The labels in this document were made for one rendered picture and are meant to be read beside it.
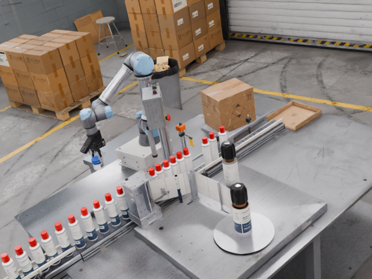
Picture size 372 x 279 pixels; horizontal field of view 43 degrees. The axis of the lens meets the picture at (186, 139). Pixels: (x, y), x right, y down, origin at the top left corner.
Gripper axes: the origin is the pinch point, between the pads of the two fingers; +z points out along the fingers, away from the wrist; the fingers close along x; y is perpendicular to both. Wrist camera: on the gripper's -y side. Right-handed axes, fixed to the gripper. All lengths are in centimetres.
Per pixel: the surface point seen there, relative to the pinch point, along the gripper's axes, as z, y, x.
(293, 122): 17, 118, -75
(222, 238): 11, -11, -104
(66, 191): 16.8, -19.3, 15.8
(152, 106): -43, 11, -50
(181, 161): -4, 19, -56
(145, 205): -1, -20, -62
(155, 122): -33, 11, -50
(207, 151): 0, 39, -59
